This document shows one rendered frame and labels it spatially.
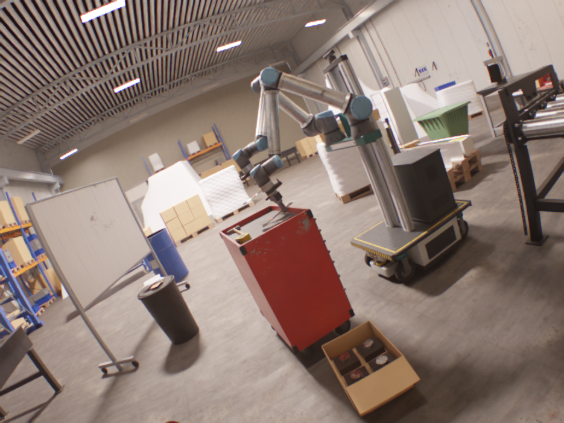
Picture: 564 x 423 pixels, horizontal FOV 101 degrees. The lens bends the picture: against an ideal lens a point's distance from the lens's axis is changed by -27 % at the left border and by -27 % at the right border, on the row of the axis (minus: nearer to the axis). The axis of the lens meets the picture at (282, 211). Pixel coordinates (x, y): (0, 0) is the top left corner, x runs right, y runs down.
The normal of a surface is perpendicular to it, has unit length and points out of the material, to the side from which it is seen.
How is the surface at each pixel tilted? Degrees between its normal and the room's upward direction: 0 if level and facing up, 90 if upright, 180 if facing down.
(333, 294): 90
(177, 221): 90
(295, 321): 90
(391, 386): 25
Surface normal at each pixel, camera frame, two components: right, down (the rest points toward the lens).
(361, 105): 0.04, 0.25
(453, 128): 0.29, 0.28
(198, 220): 0.41, 0.01
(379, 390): -0.29, -0.76
